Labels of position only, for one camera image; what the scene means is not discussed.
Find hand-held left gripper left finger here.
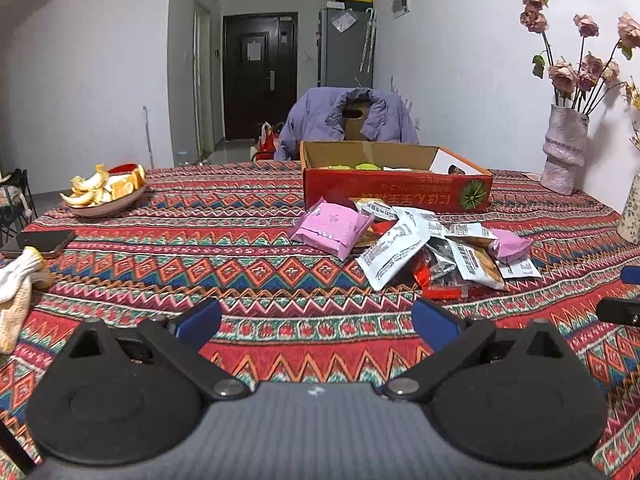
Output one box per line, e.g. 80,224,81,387
54,297,251,402

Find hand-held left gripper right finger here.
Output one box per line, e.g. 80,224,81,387
382,297,576,402

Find pile of white cracker packets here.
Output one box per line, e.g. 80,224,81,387
350,198,543,292

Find pink snack packet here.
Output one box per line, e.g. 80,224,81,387
290,197,376,261
487,228,535,265

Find red cardboard box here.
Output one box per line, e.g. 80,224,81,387
299,140,494,214

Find red snack packet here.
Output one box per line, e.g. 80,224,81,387
412,255,472,302

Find red patterned tablecloth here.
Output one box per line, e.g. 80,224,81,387
0,167,640,476

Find floral slim vase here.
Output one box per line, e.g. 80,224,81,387
616,170,640,246

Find pink textured vase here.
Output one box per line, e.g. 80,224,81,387
541,104,590,197

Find shallow bowl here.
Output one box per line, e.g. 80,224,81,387
70,162,147,219

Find black phone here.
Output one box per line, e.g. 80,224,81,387
16,229,77,259

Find white yellow work glove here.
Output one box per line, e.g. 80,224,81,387
0,246,45,306
0,280,40,356

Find red bag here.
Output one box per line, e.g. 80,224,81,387
252,122,281,162

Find brown chair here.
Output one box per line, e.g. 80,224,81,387
341,97,373,142

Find dried pink roses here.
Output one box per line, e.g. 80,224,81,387
517,0,640,116

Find black folding chair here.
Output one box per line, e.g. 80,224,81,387
0,169,37,246

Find purple jacket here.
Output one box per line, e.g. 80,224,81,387
274,86,420,162

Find black entrance door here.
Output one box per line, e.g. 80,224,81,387
222,14,300,142

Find grey refrigerator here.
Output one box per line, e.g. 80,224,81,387
318,6,376,88

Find white umbrella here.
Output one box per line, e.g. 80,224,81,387
359,8,377,73

